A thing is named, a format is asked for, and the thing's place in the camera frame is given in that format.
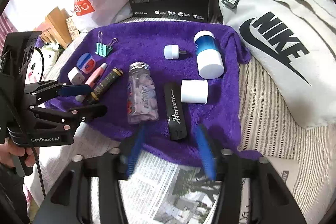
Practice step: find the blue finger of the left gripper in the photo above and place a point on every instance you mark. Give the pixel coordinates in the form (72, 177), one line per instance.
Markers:
(41, 92)
(48, 121)

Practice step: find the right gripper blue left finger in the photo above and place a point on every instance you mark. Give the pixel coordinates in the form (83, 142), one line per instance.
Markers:
(136, 147)

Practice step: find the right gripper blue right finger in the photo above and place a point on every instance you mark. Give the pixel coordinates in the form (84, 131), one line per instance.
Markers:
(206, 153)

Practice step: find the clear candy bottle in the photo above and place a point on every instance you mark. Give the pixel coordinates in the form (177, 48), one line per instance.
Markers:
(142, 102)

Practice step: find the black Horizon stick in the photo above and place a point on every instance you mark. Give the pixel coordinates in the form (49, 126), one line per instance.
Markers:
(175, 116)

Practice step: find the white USB charger plug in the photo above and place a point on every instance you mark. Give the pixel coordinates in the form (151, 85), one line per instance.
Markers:
(75, 76)

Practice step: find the black and gold tube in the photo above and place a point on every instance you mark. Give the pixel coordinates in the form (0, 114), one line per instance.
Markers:
(104, 85)

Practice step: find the pink and grey pen tube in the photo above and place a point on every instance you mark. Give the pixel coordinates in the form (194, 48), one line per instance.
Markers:
(96, 75)

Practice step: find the blue and pink jar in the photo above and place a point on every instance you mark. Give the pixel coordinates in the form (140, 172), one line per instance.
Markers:
(86, 63)

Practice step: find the small white cylinder cap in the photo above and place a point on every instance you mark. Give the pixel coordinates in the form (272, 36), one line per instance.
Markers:
(194, 91)

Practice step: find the mint green binder clip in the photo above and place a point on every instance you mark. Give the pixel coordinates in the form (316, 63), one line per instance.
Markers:
(102, 49)

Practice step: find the blue and white bottle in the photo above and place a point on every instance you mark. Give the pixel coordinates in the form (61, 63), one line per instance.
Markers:
(209, 59)

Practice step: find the small translucent white cap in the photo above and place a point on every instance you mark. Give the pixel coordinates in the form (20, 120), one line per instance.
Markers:
(173, 52)

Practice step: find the person's left hand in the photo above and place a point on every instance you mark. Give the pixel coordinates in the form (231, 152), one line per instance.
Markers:
(9, 148)

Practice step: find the floral pillow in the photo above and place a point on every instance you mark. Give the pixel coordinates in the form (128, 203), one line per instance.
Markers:
(42, 61)

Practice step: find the newspaper sheet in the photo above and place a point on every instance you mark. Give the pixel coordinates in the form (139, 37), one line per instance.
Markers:
(158, 191)

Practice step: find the purple towel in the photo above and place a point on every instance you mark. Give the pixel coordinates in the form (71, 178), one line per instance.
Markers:
(145, 41)

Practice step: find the striped grey bed sheet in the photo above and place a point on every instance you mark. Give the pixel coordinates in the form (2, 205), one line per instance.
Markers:
(305, 157)

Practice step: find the patterned book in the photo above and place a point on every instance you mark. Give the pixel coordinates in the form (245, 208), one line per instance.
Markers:
(73, 30)

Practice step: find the grey Nike waist bag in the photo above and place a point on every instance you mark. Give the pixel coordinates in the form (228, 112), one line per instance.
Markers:
(294, 40)

